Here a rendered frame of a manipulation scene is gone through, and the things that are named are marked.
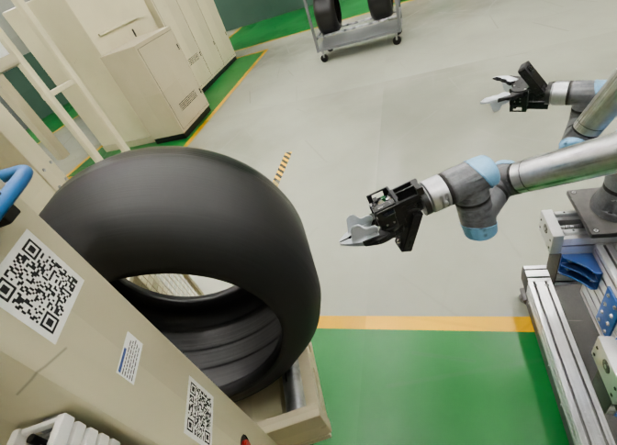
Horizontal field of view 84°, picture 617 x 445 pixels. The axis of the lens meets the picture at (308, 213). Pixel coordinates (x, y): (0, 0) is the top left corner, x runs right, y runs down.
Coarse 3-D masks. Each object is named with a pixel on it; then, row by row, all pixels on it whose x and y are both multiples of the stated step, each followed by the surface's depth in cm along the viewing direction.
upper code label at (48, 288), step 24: (24, 240) 30; (0, 264) 27; (24, 264) 29; (48, 264) 32; (0, 288) 27; (24, 288) 29; (48, 288) 31; (72, 288) 34; (24, 312) 28; (48, 312) 30; (48, 336) 29
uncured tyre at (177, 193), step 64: (64, 192) 58; (128, 192) 52; (192, 192) 54; (256, 192) 63; (128, 256) 49; (192, 256) 51; (256, 256) 55; (192, 320) 97; (256, 320) 95; (256, 384) 74
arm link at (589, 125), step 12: (612, 84) 90; (600, 96) 94; (612, 96) 91; (588, 108) 98; (600, 108) 95; (612, 108) 93; (576, 120) 103; (588, 120) 98; (600, 120) 96; (564, 132) 111; (576, 132) 102; (588, 132) 100; (600, 132) 100; (564, 144) 104
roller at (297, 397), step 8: (296, 368) 82; (288, 376) 80; (296, 376) 80; (288, 384) 78; (296, 384) 78; (288, 392) 77; (296, 392) 77; (288, 400) 76; (296, 400) 75; (304, 400) 76; (288, 408) 75; (296, 408) 74
